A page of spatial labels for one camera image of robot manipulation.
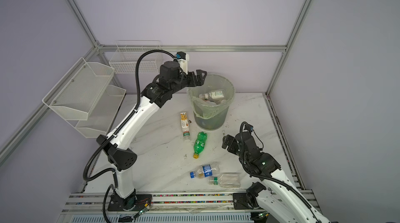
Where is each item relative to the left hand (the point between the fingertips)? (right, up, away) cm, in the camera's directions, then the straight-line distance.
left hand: (197, 74), depth 71 cm
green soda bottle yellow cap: (0, -36, +17) cm, 40 cm away
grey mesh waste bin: (+7, -21, +14) cm, 26 cm away
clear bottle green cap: (+15, -53, +9) cm, 56 cm away
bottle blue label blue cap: (+4, -48, +7) cm, 49 cm away
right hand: (+14, -32, +4) cm, 36 cm away
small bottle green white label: (+8, -8, +20) cm, 23 cm away
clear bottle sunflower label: (-9, -27, +24) cm, 37 cm away
